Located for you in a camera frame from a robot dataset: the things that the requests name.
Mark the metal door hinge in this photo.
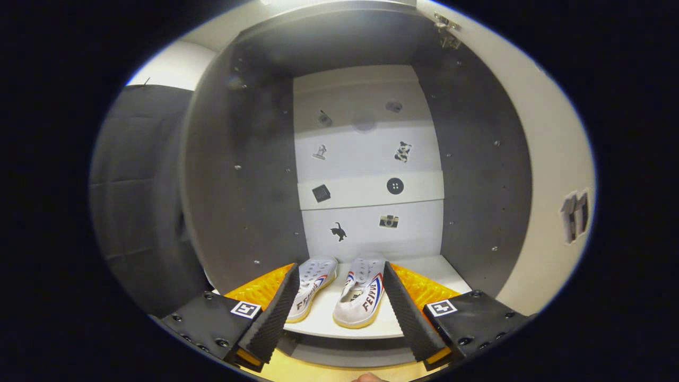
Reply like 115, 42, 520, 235
432, 12, 462, 51

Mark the white canvas shoe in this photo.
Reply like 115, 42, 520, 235
285, 255, 338, 324
333, 257, 386, 329

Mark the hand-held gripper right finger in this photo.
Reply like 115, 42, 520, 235
381, 261, 531, 372

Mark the black backdrop cloth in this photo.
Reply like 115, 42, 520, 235
89, 84, 213, 319

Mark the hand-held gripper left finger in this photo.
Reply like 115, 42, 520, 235
159, 263, 301, 372

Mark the dark grey shoe cabinet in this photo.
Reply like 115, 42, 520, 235
179, 0, 533, 369

